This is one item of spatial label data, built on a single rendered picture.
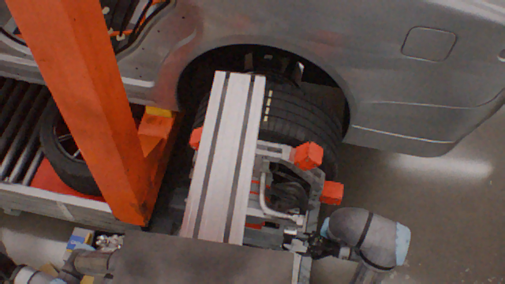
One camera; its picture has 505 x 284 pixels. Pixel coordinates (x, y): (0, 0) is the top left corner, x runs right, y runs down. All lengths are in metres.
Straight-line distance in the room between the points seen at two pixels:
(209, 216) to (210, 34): 1.26
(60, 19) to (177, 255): 0.76
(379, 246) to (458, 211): 1.80
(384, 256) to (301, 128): 0.62
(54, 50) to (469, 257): 2.54
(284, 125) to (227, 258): 1.19
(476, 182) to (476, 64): 1.60
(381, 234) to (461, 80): 0.76
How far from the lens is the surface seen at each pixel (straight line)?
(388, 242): 1.49
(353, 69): 1.94
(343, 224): 1.50
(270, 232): 2.67
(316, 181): 1.95
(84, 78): 1.46
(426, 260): 3.06
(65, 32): 1.33
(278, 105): 1.89
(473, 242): 3.22
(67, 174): 2.65
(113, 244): 2.32
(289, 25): 1.80
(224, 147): 0.79
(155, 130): 2.44
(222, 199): 0.74
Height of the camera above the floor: 2.70
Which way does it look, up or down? 58 degrees down
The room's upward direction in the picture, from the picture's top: 4 degrees clockwise
